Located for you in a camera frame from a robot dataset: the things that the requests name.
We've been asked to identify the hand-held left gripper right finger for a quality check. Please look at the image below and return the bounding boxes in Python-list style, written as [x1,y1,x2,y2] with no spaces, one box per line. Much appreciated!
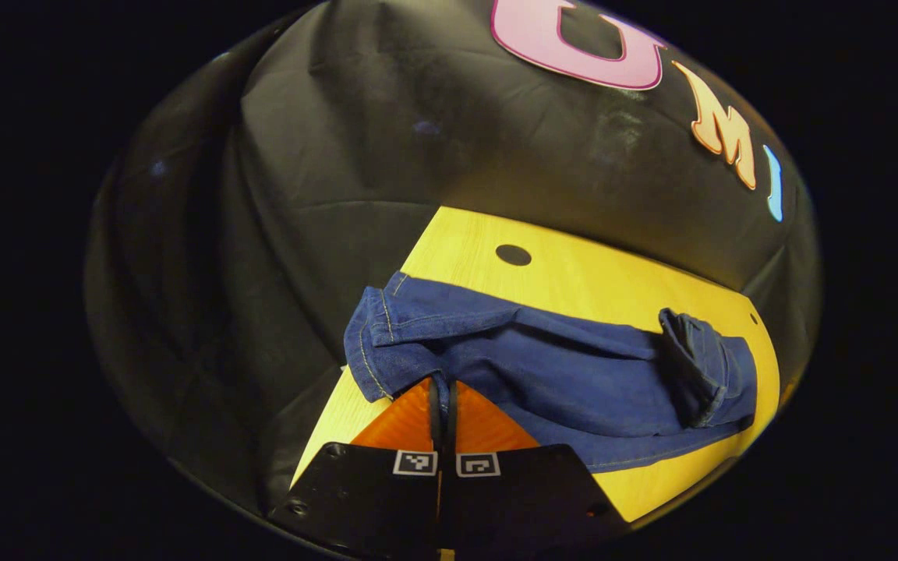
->
[446,379,629,558]

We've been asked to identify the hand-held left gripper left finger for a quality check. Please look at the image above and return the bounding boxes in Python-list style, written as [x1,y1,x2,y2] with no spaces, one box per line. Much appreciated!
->
[268,376,444,561]

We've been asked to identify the blue denim jeans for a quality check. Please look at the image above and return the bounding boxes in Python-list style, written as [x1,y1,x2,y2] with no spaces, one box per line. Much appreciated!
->
[342,271,758,475]

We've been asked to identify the black backdrop cloth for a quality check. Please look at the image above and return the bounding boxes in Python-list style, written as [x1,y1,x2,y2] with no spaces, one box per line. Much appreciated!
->
[84,0,822,515]

